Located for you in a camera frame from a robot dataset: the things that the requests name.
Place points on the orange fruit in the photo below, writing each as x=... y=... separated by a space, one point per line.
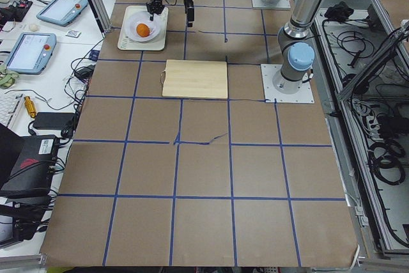
x=143 y=30

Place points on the white round plate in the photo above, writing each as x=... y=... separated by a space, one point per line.
x=141 y=17

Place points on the cream bear tray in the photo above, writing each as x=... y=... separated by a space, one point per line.
x=130 y=40

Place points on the bamboo cutting board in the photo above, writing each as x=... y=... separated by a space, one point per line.
x=195 y=79

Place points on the small printed card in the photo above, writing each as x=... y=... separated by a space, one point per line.
x=73 y=34

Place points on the far teach pendant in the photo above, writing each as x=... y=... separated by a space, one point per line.
x=62 y=12

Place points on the teach pendant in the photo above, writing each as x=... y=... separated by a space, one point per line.
x=31 y=53
x=62 y=12

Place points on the small white ball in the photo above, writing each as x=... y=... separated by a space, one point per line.
x=33 y=27

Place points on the near teach pendant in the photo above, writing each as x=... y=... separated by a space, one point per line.
x=31 y=53

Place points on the flat black power brick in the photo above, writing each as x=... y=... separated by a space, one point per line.
x=52 y=121

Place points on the gold cylindrical tool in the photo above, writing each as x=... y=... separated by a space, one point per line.
x=30 y=107

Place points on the white keyboard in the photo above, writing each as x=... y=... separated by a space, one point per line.
x=11 y=104

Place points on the black computer box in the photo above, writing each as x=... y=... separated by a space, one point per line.
x=26 y=165

